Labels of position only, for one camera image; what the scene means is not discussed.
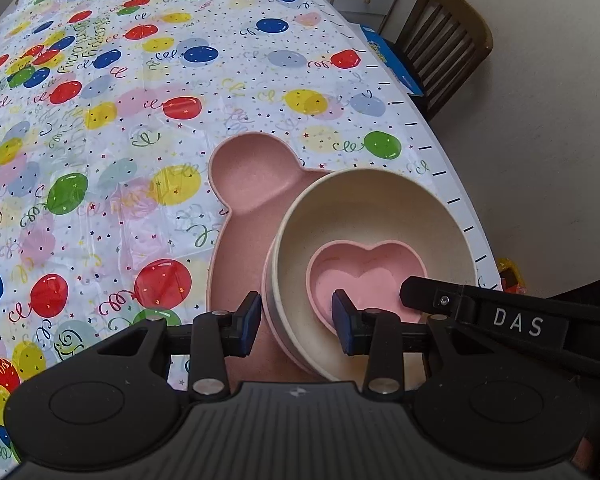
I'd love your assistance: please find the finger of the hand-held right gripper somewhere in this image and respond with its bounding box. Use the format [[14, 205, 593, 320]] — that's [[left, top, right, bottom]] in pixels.
[[400, 275, 463, 319]]

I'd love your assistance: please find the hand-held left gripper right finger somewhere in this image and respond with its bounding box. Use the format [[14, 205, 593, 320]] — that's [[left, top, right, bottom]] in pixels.
[[331, 289, 481, 403]]

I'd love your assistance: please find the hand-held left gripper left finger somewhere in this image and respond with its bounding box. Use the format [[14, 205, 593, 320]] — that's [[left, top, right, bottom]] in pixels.
[[97, 291, 263, 402]]

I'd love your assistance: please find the pink round bowl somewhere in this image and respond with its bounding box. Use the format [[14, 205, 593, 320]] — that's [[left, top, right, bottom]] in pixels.
[[262, 245, 326, 377]]

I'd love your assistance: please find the pink heart-shaped dish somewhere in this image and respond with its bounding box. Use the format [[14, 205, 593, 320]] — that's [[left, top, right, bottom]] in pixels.
[[306, 240, 426, 333]]

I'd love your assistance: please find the cream bowl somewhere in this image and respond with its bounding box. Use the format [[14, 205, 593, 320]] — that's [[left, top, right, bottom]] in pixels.
[[270, 168, 478, 381]]

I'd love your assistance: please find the pink bear-shaped plate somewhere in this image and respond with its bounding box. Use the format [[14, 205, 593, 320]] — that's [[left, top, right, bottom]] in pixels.
[[205, 131, 341, 396]]

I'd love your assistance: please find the yellow red toy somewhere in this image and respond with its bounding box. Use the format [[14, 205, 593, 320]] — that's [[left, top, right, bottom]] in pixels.
[[497, 257, 527, 293]]

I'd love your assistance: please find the balloon print tablecloth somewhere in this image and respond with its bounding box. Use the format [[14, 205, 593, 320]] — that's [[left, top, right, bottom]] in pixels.
[[0, 0, 496, 466]]

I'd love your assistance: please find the blue seat cushion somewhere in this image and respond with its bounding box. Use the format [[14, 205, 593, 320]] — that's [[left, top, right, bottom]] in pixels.
[[358, 24, 426, 97]]

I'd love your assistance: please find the brown wooden chair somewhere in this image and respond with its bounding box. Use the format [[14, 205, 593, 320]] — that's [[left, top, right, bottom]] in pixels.
[[395, 0, 494, 122]]

